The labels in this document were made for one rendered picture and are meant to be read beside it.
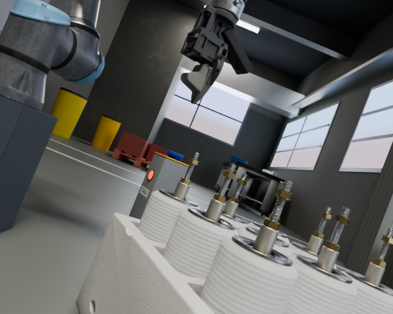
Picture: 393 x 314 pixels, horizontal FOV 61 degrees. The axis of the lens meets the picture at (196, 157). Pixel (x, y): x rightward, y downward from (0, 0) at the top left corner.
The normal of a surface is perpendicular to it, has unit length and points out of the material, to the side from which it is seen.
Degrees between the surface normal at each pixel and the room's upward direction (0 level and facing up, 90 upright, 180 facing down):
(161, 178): 90
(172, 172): 90
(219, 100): 90
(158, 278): 90
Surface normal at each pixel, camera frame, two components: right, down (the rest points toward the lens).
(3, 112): 0.04, -0.03
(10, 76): 0.49, -0.16
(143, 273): -0.80, -0.35
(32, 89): 0.93, 0.04
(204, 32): 0.47, 0.15
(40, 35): 0.62, 0.22
